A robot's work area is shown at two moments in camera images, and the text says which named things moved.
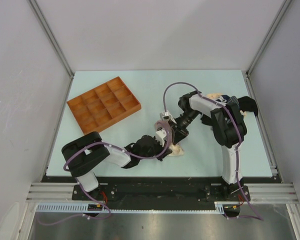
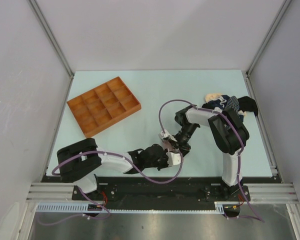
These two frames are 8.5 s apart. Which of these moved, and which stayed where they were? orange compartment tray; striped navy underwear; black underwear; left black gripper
Moved: left black gripper
Stayed: black underwear; striped navy underwear; orange compartment tray
